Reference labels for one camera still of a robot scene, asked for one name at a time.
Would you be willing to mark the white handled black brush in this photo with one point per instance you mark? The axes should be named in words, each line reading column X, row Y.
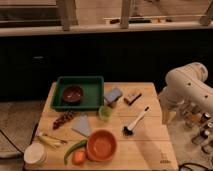
column 128, row 129

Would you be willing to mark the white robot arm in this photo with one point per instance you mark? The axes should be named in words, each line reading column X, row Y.
column 186, row 83

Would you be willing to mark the brown wooden block brush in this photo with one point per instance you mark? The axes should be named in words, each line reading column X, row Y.
column 132, row 96

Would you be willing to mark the dark brown bowl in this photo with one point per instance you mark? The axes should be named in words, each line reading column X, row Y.
column 72, row 94

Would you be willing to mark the orange red bowl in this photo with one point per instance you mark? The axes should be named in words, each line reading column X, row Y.
column 101, row 146

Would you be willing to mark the blue grey sponge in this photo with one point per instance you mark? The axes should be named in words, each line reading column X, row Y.
column 113, row 95

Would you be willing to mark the small green cup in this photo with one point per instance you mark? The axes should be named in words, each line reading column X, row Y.
column 104, row 112

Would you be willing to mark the green plastic tray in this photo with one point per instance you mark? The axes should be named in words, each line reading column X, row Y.
column 93, row 88

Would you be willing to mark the grey triangular cloth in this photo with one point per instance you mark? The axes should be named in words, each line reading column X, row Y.
column 82, row 126

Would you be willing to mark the brown pinecone-like item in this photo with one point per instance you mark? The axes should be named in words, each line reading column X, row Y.
column 65, row 117

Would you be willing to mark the green chili pepper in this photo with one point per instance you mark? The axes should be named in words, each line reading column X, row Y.
column 76, row 146

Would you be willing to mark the orange round fruit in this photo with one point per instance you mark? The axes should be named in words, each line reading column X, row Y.
column 78, row 157

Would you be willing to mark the yellow corn husk piece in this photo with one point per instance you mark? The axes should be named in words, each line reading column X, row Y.
column 51, row 141

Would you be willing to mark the spice jar rack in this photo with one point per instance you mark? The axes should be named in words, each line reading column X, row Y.
column 195, row 119

